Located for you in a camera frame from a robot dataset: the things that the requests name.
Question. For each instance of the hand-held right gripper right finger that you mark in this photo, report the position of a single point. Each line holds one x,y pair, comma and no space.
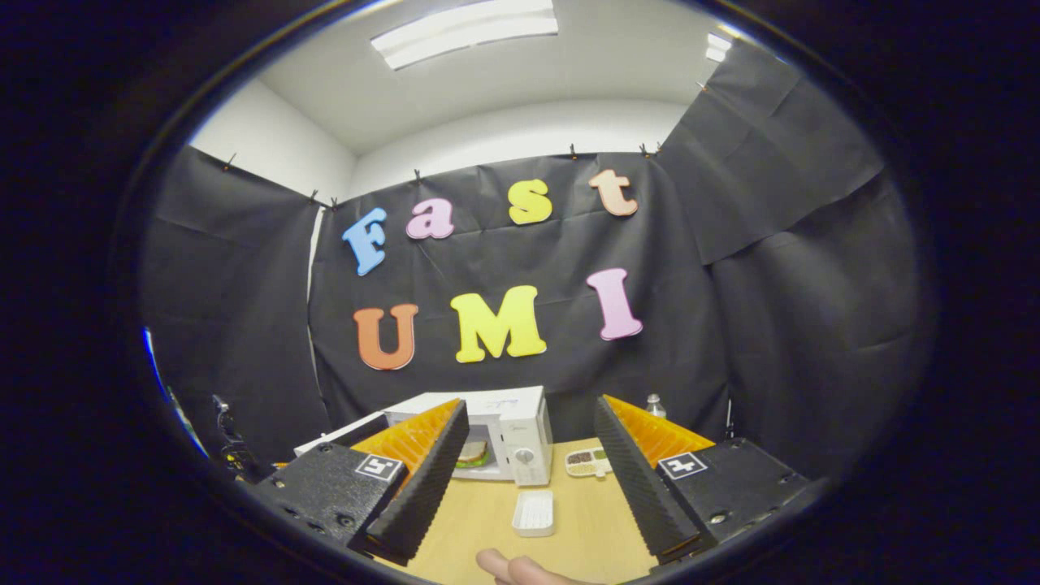
638,487

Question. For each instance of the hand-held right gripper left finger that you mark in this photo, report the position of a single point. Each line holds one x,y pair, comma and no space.
422,487

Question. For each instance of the lettuce sandwich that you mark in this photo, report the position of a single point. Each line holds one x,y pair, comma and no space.
471,455

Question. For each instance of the white microwave oven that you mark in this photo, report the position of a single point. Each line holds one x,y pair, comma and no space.
524,422

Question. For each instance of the white divided grain dish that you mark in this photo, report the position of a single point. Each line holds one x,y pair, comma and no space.
583,463

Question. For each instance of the green drink bottle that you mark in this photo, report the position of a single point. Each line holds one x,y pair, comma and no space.
656,406

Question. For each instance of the small white rectangular plate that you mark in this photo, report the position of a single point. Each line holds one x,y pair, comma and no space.
534,513

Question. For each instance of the row of small cloth clips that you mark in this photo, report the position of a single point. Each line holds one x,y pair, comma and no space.
417,175

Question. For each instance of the small ceiling light panel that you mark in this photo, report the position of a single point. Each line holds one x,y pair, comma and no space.
718,47

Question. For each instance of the large ceiling light panel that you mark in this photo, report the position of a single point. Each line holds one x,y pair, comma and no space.
463,32

